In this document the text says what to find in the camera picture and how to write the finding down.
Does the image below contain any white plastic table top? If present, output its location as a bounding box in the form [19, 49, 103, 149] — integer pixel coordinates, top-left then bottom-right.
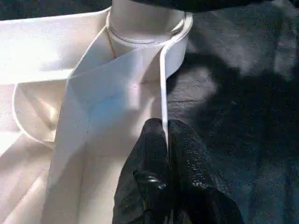
[0, 7, 193, 224]

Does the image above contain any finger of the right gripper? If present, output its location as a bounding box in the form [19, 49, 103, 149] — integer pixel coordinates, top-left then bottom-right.
[133, 0, 262, 14]

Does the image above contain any white plastic table leg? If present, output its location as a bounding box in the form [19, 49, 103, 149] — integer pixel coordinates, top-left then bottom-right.
[108, 0, 186, 45]

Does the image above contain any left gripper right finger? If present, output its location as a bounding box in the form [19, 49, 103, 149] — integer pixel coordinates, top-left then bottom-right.
[167, 119, 244, 224]

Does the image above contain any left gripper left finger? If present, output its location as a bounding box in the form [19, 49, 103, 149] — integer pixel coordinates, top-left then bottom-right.
[112, 119, 170, 224]

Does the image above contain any black work mat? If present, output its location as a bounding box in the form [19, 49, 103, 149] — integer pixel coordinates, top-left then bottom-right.
[0, 0, 299, 224]

